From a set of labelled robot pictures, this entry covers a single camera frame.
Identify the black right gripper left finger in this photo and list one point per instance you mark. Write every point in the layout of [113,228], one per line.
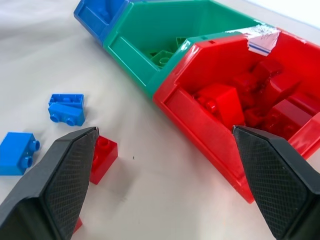
[50,185]

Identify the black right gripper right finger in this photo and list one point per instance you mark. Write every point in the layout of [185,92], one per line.
[277,180]

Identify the red toy brick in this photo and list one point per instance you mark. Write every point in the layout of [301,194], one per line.
[226,102]
[278,91]
[105,160]
[271,68]
[246,83]
[78,225]
[290,113]
[255,116]

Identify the red plastic storage bin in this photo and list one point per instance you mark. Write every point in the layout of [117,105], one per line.
[200,140]

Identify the blue hollow-side-up toy brick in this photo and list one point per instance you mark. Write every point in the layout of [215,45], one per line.
[75,98]

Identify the white tape label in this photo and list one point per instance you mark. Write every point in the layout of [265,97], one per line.
[262,41]

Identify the green toy brick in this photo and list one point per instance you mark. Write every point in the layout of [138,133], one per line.
[163,58]

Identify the blue plastic storage bin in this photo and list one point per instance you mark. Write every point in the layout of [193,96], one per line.
[87,18]

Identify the green plastic storage bin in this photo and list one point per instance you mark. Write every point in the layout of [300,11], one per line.
[140,30]

